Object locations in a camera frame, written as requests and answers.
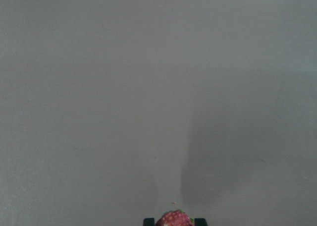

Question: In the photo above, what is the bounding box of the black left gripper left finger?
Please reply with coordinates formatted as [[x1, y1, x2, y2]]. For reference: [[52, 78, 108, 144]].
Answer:
[[143, 218, 155, 226]]

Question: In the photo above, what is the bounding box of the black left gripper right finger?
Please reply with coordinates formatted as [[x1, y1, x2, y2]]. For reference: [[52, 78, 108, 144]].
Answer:
[[194, 218, 207, 226]]

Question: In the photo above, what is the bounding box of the red strawberry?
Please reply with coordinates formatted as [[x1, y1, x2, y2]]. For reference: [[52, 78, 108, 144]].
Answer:
[[155, 210, 195, 226]]

